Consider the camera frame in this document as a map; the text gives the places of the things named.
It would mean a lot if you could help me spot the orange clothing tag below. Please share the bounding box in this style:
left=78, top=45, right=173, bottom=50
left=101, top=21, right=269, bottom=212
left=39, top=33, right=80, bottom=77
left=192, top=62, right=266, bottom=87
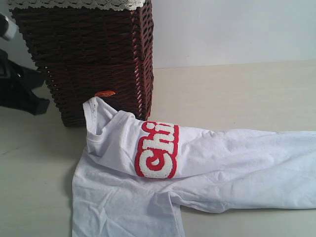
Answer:
left=94, top=90, right=116, bottom=97

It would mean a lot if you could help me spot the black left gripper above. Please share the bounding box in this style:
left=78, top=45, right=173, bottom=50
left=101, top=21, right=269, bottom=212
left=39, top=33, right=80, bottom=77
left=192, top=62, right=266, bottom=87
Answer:
left=0, top=50, right=50, bottom=116

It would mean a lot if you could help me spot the brown wicker basket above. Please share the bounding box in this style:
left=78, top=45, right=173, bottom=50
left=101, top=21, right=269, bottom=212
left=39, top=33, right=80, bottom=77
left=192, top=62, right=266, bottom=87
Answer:
left=10, top=0, right=154, bottom=127

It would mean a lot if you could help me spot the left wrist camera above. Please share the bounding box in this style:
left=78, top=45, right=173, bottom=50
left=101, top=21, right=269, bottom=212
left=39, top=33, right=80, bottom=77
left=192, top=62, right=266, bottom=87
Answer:
left=0, top=13, right=18, bottom=41

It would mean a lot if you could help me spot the white t-shirt red lettering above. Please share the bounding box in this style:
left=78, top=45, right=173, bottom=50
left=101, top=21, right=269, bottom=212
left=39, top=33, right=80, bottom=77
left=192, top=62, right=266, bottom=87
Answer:
left=72, top=97, right=316, bottom=237

